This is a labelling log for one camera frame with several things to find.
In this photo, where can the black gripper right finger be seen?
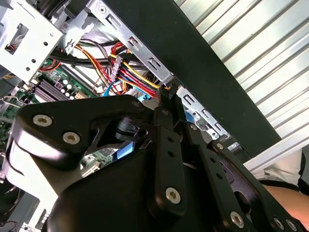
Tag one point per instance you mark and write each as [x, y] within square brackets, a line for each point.
[218, 188]

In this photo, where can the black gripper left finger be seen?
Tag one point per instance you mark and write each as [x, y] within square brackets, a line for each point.
[60, 116]

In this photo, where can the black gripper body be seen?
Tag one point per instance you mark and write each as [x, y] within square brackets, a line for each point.
[108, 205]

